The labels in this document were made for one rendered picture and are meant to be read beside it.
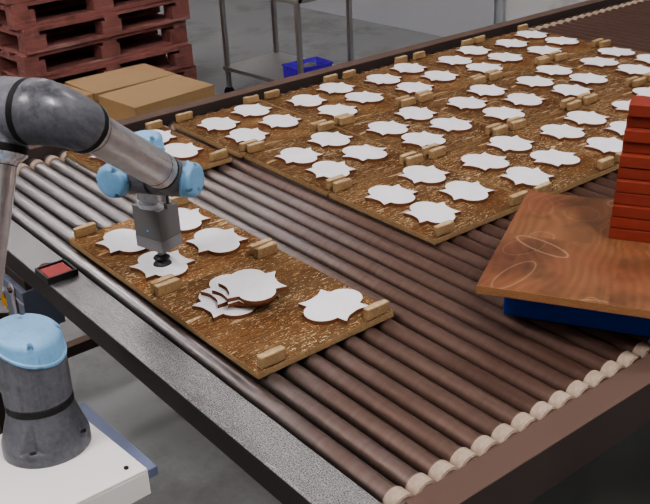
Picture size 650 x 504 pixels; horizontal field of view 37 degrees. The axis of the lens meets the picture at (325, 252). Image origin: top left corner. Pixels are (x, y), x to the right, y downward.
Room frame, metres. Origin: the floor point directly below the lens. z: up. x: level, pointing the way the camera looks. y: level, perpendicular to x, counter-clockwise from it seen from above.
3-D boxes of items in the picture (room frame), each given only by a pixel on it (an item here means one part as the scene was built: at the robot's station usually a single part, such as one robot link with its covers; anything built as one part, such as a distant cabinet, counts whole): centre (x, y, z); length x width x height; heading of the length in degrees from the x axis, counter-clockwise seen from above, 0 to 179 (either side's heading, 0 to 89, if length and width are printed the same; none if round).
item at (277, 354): (1.56, 0.11, 0.95); 0.06 x 0.02 x 0.03; 128
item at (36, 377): (1.39, 0.51, 1.08); 0.13 x 0.12 x 0.14; 66
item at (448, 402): (2.09, 0.27, 0.90); 1.95 x 0.05 x 0.05; 37
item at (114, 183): (1.90, 0.40, 1.21); 0.11 x 0.11 x 0.08; 66
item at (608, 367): (2.27, 0.03, 0.90); 1.95 x 0.05 x 0.05; 37
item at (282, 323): (1.80, 0.13, 0.93); 0.41 x 0.35 x 0.02; 38
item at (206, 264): (2.13, 0.38, 0.93); 0.41 x 0.35 x 0.02; 37
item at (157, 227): (2.01, 0.37, 1.05); 0.10 x 0.09 x 0.16; 143
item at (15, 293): (2.18, 0.76, 0.77); 0.14 x 0.11 x 0.18; 37
